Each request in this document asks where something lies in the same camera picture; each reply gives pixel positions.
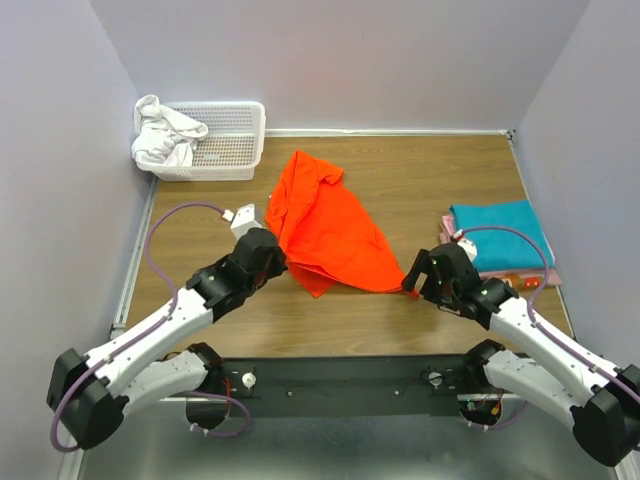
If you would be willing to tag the pink folded t shirt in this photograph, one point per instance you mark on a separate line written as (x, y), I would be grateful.
(523, 279)

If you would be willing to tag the white t shirt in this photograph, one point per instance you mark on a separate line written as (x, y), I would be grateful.
(165, 137)

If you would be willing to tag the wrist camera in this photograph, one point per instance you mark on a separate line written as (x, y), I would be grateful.
(466, 244)
(242, 220)

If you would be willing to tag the orange t shirt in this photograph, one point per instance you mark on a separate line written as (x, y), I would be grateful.
(327, 235)

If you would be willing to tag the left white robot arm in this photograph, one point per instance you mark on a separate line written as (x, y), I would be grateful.
(91, 394)

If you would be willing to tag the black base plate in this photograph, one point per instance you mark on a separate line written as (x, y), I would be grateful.
(440, 385)

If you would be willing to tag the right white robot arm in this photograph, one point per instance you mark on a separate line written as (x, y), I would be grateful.
(593, 397)

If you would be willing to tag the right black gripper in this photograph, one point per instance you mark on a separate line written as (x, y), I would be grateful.
(422, 262)

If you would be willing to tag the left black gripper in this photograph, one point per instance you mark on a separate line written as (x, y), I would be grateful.
(278, 264)

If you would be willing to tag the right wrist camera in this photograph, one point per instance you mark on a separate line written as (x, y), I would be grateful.
(466, 244)

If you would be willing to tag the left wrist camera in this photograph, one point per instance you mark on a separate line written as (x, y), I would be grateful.
(242, 220)

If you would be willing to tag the white plastic basket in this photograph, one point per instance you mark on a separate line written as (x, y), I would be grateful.
(233, 147)

